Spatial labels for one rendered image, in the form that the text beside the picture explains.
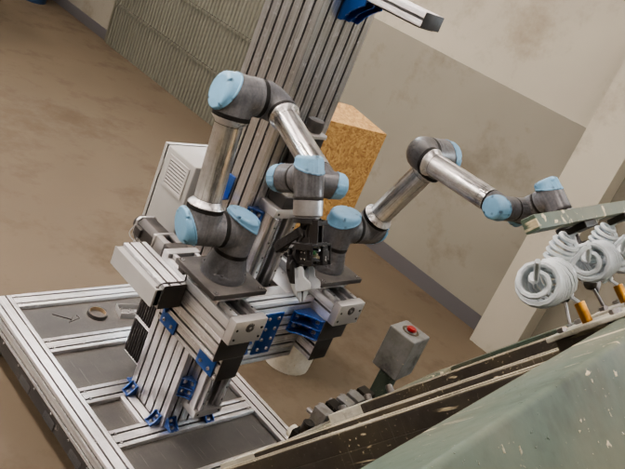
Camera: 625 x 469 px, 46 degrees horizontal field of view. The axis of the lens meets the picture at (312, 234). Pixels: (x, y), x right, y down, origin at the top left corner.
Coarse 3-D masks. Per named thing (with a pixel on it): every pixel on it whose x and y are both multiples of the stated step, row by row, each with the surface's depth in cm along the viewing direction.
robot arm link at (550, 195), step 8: (552, 176) 224; (536, 184) 225; (544, 184) 222; (552, 184) 221; (560, 184) 223; (536, 192) 226; (544, 192) 222; (552, 192) 221; (560, 192) 221; (536, 200) 224; (544, 200) 222; (552, 200) 221; (560, 200) 220; (568, 200) 222; (544, 208) 224; (552, 208) 221; (560, 208) 220
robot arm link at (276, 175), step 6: (270, 168) 194; (276, 168) 191; (282, 168) 189; (288, 168) 186; (270, 174) 192; (276, 174) 190; (282, 174) 188; (270, 180) 192; (276, 180) 190; (282, 180) 188; (270, 186) 194; (276, 186) 191; (282, 186) 189; (282, 192) 193; (288, 192) 190
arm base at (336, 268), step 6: (336, 252) 271; (342, 252) 272; (336, 258) 272; (342, 258) 274; (330, 264) 272; (336, 264) 272; (342, 264) 275; (318, 270) 272; (324, 270) 272; (330, 270) 272; (336, 270) 273; (342, 270) 276
